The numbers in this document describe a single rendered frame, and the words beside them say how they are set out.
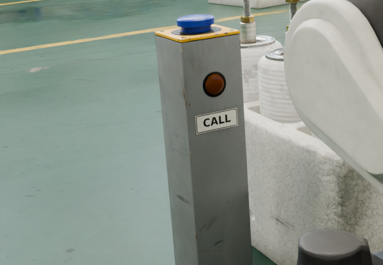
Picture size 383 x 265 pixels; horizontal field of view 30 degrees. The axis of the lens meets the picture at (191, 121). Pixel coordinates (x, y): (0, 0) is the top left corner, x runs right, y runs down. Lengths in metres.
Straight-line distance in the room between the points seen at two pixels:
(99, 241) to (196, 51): 0.39
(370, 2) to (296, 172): 0.34
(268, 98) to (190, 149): 0.19
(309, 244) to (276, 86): 0.49
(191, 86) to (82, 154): 0.69
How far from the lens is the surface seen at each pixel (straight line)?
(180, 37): 0.73
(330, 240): 0.43
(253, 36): 1.02
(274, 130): 0.86
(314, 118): 0.55
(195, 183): 0.77
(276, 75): 0.89
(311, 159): 0.80
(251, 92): 1.00
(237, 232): 0.82
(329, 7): 0.53
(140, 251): 0.99
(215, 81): 0.75
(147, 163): 1.31
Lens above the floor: 0.44
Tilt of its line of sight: 16 degrees down
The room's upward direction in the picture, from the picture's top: 4 degrees counter-clockwise
